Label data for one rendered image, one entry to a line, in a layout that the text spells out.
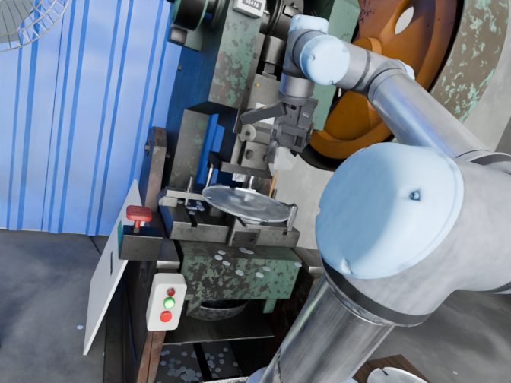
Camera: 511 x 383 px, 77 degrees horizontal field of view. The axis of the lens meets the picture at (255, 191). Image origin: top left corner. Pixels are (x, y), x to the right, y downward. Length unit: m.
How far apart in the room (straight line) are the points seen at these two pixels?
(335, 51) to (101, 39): 1.71
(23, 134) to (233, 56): 1.52
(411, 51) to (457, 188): 0.92
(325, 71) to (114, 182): 1.84
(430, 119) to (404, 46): 0.71
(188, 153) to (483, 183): 1.06
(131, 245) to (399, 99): 0.67
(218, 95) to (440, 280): 0.75
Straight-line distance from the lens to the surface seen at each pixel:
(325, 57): 0.58
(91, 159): 2.21
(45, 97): 2.17
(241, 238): 1.01
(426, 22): 1.17
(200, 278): 0.97
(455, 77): 1.00
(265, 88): 1.01
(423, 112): 0.51
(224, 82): 0.92
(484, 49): 1.06
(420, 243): 0.25
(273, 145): 0.74
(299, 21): 0.69
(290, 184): 2.61
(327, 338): 0.36
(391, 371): 1.30
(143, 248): 0.86
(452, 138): 0.46
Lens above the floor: 1.07
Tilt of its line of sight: 14 degrees down
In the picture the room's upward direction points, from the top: 15 degrees clockwise
